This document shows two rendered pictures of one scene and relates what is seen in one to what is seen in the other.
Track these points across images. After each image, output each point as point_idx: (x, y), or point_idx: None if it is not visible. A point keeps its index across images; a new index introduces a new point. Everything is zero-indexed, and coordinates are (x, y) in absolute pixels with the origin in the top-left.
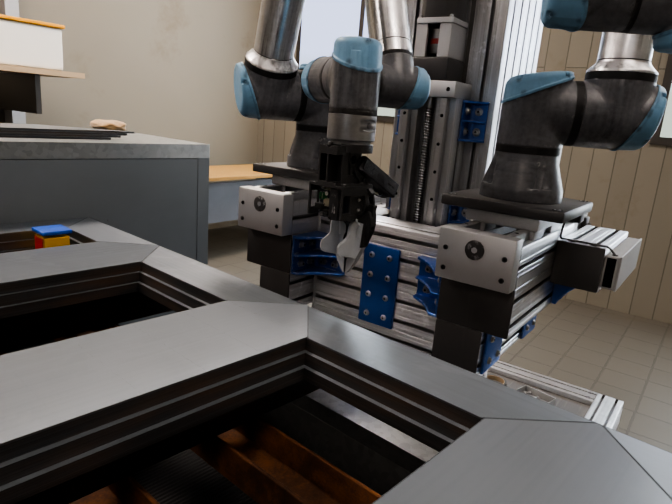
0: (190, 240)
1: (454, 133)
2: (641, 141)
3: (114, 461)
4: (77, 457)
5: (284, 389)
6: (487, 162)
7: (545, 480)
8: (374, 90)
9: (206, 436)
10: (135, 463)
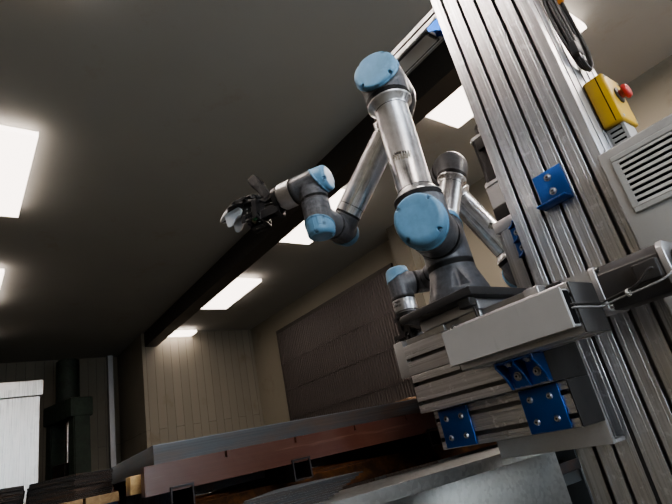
0: None
1: (512, 255)
2: (407, 243)
3: (360, 450)
4: None
5: (406, 441)
6: (531, 264)
7: None
8: (391, 289)
9: (382, 453)
10: (365, 454)
